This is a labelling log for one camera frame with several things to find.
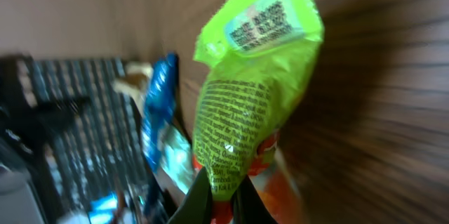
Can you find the beige mushroom snack bag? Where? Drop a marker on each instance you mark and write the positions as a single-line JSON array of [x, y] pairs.
[[135, 82]]

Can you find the grey plastic shopping basket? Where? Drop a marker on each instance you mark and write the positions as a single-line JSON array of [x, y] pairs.
[[66, 125]]

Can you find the green gummy candy bag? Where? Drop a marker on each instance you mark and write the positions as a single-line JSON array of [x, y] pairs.
[[260, 54]]

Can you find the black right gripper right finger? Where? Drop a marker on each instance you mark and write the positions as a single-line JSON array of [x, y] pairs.
[[247, 206]]

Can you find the teal snack packet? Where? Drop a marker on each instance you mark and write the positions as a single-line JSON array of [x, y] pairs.
[[176, 159]]

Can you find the blue cookie packet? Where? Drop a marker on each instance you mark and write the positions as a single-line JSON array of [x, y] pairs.
[[159, 108]]

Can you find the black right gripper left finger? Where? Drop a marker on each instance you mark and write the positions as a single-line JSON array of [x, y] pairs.
[[196, 207]]

